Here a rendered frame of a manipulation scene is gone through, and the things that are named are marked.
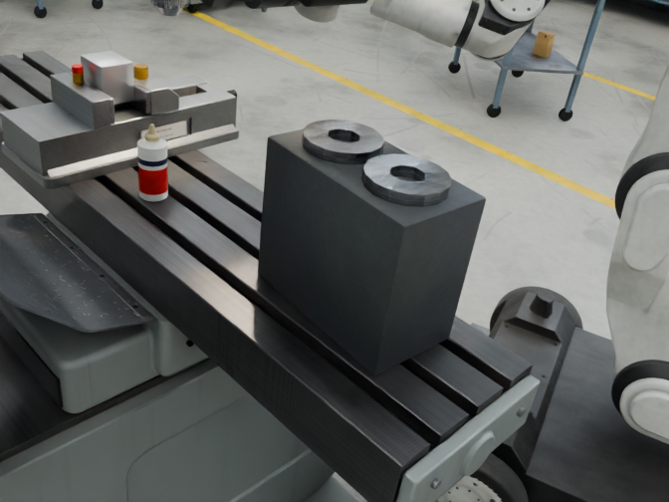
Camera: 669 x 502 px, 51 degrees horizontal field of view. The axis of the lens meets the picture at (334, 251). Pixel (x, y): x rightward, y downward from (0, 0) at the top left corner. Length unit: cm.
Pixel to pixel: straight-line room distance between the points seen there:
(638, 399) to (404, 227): 69
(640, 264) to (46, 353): 83
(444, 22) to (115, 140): 51
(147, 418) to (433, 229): 54
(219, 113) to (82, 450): 57
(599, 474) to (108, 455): 77
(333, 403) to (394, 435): 7
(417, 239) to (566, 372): 82
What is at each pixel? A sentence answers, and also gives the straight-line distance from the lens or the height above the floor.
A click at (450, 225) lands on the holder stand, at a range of 70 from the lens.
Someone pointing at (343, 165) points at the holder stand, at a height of 112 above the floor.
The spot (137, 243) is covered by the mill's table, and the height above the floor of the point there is 93.
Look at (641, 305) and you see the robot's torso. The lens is 119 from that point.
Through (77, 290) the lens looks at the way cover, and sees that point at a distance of 96.
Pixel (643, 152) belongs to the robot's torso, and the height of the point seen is 107.
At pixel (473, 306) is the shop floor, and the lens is 253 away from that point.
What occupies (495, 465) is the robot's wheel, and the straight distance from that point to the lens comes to 117.
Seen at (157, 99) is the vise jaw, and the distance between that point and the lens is 111.
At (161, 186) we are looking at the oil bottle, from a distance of 101.
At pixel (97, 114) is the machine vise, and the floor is 102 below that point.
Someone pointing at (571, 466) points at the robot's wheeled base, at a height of 57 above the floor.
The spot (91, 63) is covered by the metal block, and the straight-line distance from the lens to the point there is 111.
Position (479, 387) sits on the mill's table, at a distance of 77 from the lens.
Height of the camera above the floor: 144
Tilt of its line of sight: 33 degrees down
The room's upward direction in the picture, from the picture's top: 8 degrees clockwise
